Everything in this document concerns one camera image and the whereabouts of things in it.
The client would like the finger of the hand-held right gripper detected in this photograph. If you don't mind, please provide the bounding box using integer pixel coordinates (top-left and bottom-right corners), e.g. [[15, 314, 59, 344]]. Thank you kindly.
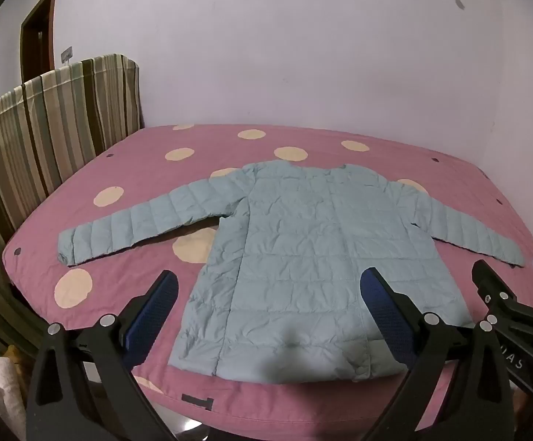
[[472, 259, 533, 332]]

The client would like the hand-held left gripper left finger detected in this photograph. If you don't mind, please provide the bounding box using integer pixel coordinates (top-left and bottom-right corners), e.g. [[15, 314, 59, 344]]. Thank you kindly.
[[26, 269, 180, 441]]

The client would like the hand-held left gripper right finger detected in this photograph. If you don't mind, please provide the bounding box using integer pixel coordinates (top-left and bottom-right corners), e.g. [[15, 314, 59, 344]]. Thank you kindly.
[[359, 266, 511, 441]]

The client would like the light blue puffer jacket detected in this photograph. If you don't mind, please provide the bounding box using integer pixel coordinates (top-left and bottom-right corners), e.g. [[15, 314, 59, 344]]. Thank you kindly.
[[57, 160, 526, 384]]

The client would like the pink bed with cream dots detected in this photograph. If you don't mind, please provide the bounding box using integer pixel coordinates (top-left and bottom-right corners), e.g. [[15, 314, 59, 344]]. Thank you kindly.
[[2, 123, 533, 437]]

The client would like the yellow cloth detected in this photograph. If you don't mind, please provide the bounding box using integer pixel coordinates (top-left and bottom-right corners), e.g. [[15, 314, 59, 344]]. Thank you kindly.
[[2, 344, 25, 369]]

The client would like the striped headboard cover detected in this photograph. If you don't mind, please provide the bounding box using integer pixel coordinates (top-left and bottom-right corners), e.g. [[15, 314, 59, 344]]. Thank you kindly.
[[0, 55, 142, 361]]

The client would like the brown wooden door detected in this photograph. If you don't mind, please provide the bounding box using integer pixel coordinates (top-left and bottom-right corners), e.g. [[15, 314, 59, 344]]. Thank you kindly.
[[19, 0, 60, 84]]

